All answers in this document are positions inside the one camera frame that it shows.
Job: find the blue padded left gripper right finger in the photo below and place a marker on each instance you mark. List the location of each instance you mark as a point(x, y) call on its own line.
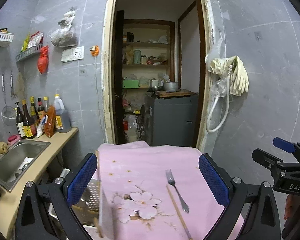
point(217, 179)

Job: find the wooden chopstick by fork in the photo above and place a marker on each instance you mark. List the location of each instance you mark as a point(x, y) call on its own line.
point(179, 214)

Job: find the green box on shelf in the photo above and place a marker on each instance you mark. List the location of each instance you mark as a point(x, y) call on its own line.
point(130, 84)

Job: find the white perforated utensil holder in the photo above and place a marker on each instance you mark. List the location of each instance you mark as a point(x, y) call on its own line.
point(94, 211)

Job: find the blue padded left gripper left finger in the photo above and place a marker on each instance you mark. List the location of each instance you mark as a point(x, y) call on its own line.
point(78, 178)

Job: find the orange sauce pouch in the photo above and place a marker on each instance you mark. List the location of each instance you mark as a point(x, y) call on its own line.
point(50, 119)

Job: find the grey metal cabinet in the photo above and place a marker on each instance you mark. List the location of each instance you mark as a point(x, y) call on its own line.
point(170, 121)

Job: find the red plastic bag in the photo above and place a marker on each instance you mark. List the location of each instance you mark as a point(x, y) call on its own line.
point(43, 61)

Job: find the white wall basket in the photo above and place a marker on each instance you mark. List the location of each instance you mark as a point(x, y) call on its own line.
point(6, 39)

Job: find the dark soy sauce bottle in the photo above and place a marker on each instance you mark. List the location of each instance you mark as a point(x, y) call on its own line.
point(28, 123)

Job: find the white wall socket panel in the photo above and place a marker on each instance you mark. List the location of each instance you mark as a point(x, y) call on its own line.
point(72, 54)

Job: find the wooden door frame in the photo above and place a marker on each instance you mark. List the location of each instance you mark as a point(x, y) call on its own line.
point(207, 33)

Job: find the aluminium pot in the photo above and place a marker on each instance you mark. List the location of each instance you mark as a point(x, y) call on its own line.
point(171, 86)

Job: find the large dark vinegar jug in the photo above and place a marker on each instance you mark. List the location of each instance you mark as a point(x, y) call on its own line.
point(62, 120)

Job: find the wooden pantry shelving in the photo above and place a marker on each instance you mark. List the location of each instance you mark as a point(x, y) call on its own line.
point(148, 51)

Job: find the clear bag of dried goods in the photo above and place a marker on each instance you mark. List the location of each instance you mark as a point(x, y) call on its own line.
point(65, 35)

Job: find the pump top dark bottle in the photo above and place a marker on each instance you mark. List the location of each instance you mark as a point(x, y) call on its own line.
point(19, 121)

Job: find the grey wall shelf rack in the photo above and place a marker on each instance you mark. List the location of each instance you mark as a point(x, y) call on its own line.
point(29, 52)

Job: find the pink floral table cloth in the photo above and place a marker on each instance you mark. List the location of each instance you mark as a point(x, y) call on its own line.
point(134, 181)

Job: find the orange wall plug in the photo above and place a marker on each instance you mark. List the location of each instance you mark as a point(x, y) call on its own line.
point(94, 50)

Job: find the person's right hand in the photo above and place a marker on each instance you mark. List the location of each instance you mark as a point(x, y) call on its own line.
point(291, 201)

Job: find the stainless steel sink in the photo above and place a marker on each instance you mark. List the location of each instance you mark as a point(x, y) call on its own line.
point(19, 157)

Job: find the silver fork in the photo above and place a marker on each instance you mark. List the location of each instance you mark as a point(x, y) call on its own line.
point(171, 181)

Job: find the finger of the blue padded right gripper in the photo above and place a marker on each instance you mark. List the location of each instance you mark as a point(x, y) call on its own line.
point(267, 160)
point(284, 145)

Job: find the cream rubber gloves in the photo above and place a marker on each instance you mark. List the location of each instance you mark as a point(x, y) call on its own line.
point(239, 83)

